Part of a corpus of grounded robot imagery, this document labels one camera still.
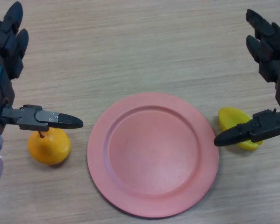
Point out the pink round plate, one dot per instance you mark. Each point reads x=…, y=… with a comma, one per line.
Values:
x=151, y=158

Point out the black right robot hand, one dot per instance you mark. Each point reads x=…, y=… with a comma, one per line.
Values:
x=270, y=53

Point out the yellow pear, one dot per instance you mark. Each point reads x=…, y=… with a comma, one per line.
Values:
x=51, y=149

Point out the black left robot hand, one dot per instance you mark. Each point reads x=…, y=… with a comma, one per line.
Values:
x=2, y=88

